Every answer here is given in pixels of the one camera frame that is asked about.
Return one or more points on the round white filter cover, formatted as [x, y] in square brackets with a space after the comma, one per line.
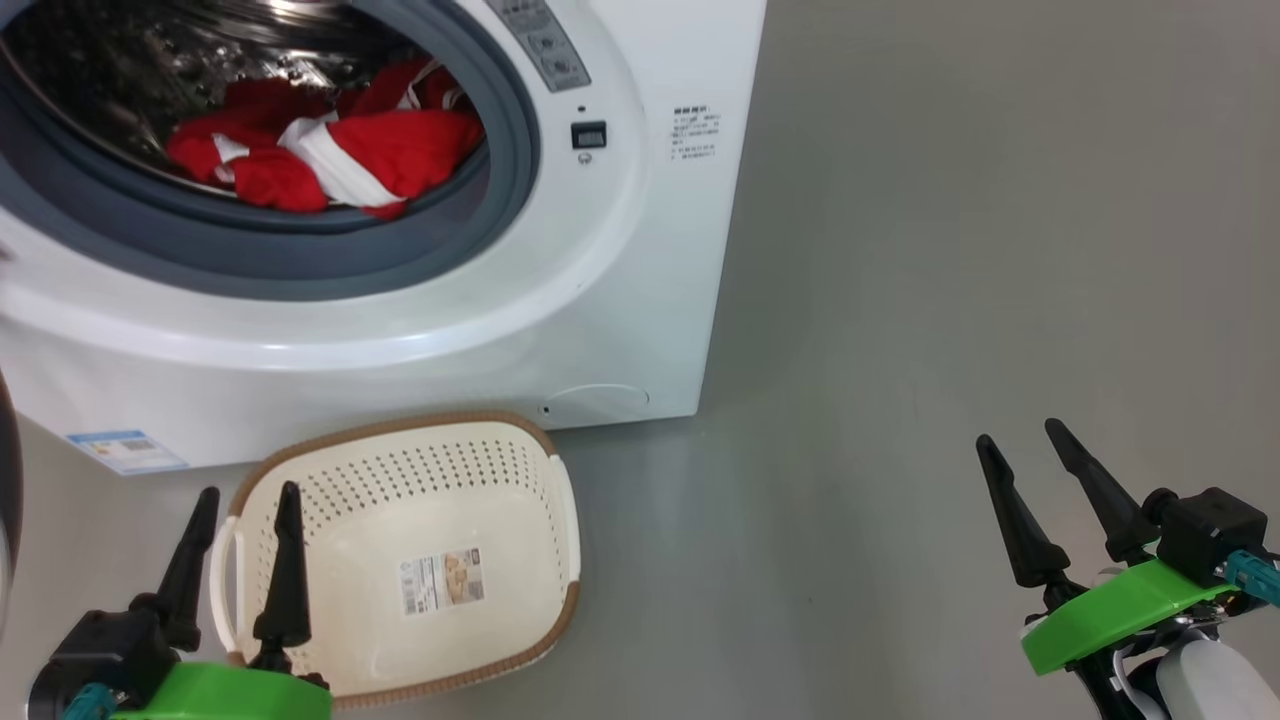
[595, 404]

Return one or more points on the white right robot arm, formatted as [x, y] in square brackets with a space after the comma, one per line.
[1210, 680]

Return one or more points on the white washing machine body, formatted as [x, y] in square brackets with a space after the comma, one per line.
[640, 300]

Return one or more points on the black text sticker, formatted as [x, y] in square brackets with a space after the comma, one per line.
[697, 132]

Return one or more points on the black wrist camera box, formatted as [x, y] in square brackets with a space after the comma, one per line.
[100, 650]
[1210, 530]

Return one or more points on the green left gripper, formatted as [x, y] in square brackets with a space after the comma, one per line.
[230, 692]

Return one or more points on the blue energy label sticker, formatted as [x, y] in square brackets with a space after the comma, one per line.
[125, 450]

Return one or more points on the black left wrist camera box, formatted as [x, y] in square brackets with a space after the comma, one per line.
[100, 650]

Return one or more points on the cream perforated laundry basket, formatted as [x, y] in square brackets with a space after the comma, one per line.
[350, 560]

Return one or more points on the steel washer drum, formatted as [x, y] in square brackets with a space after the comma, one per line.
[120, 70]

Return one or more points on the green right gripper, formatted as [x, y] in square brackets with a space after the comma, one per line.
[1110, 610]

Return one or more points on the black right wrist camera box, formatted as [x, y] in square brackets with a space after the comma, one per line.
[1210, 530]

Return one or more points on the black door latch socket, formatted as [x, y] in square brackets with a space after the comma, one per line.
[588, 135]

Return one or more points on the red and white jersey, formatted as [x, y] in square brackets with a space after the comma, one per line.
[400, 150]

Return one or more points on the paper product label sticker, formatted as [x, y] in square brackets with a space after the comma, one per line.
[443, 580]

